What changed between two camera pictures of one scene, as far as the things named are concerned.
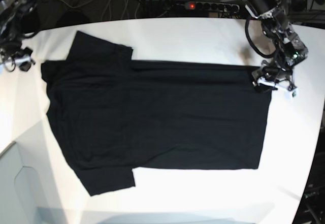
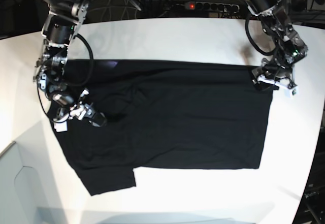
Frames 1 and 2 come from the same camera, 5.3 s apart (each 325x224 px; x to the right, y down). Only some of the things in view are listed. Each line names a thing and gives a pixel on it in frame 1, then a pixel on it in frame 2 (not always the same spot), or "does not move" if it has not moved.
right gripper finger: x=262 y=88 does not move
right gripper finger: x=258 y=73 does not move
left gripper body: x=22 y=59 → x=78 y=109
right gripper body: x=271 y=71 does not move
